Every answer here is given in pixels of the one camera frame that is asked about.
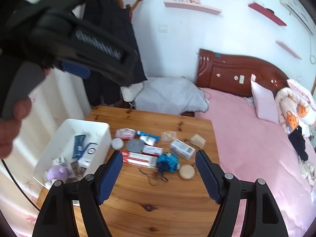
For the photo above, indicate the long red white box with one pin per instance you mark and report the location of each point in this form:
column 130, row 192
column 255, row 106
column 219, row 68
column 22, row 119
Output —
column 142, row 158

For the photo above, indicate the wooden bedside cabinet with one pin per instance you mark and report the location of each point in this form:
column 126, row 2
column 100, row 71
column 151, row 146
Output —
column 188, row 114

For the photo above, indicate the purple plush toy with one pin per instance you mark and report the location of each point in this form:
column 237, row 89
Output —
column 58, row 172

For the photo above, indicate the small white red box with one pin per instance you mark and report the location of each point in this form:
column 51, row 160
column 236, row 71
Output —
column 152, row 150

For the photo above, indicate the round beige compact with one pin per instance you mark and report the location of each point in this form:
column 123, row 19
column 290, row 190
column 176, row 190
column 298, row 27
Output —
column 187, row 171

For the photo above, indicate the pink bed sheet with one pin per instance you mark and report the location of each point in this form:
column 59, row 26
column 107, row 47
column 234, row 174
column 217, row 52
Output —
column 246, row 140

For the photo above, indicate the brown plaid bow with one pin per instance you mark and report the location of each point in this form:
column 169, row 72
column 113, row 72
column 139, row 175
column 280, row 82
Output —
column 76, row 170

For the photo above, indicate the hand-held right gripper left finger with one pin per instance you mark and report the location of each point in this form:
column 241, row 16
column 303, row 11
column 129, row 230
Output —
column 109, row 177

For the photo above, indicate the dark wooden headboard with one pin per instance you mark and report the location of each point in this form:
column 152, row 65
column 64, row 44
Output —
column 234, row 71

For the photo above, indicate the white plastic storage bin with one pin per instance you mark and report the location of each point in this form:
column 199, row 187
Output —
column 100, row 133

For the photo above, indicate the white egg-shaped gadget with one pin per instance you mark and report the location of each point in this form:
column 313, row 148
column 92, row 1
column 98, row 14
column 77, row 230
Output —
column 117, row 143

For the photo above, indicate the bear print quilt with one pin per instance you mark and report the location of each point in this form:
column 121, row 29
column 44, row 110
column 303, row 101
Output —
column 296, row 108

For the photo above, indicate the grey cloth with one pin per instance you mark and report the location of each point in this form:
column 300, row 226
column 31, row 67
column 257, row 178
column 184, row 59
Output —
column 170, row 96

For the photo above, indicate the beige wedge block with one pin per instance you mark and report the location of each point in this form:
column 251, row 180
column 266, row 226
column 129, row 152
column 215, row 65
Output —
column 197, row 140

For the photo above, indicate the beige crumpled cloth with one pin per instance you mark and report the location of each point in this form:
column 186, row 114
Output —
column 307, row 170

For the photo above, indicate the small white bottle blue label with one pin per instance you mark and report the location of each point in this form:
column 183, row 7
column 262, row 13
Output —
column 148, row 140

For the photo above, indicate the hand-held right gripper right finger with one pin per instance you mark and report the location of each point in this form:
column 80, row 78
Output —
column 208, row 177

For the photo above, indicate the dark blue packet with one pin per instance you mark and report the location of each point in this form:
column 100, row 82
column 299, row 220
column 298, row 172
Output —
column 79, row 145

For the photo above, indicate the dark folded clothing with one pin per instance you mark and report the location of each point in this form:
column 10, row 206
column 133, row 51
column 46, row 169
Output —
column 298, row 140

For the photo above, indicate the short pink wall shelf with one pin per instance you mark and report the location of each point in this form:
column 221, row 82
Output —
column 288, row 49

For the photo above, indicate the red wall shelf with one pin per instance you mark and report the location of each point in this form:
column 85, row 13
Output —
column 266, row 13

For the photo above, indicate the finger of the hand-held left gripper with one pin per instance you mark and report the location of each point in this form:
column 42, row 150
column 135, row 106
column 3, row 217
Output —
column 75, row 69
column 123, row 74

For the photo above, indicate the white blue device box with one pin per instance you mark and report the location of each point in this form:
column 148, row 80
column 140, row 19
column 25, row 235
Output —
column 90, row 153

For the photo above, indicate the blue tube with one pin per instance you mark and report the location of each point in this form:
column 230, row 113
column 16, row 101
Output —
column 142, row 133

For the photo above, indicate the white grey medicine box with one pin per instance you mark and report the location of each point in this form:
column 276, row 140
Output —
column 182, row 149

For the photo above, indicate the pink pillow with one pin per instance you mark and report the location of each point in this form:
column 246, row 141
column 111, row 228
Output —
column 264, row 101

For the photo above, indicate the white light switch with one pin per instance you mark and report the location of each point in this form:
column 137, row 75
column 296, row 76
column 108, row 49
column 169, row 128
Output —
column 163, row 27

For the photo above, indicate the pink tissue pack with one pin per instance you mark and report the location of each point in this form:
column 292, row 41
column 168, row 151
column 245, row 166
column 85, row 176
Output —
column 125, row 133

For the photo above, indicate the white curtain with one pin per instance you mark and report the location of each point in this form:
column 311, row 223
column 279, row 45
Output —
column 66, row 96

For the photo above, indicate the white air conditioner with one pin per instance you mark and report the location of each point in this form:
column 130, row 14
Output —
column 296, row 7

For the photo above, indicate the person's left hand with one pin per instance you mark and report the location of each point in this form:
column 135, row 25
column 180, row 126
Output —
column 9, row 133

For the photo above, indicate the clear plastic sticker box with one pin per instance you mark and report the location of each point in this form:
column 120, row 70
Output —
column 168, row 135

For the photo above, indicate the black coat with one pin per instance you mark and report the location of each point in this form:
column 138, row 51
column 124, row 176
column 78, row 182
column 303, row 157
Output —
column 111, row 12

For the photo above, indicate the grey round disc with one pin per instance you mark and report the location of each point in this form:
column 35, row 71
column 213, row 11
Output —
column 135, row 145

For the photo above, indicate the green white small box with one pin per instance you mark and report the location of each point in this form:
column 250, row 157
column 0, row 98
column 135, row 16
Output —
column 60, row 160

